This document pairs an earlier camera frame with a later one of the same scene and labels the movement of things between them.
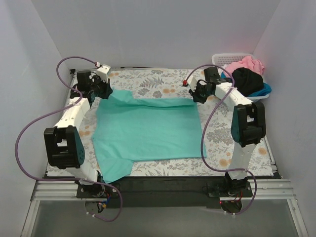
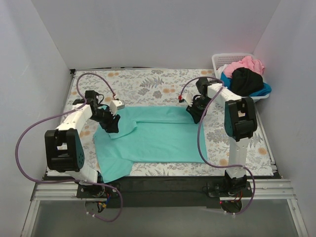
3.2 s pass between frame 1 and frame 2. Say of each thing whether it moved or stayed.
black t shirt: stayed
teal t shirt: moved
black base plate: stayed
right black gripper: moved
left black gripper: moved
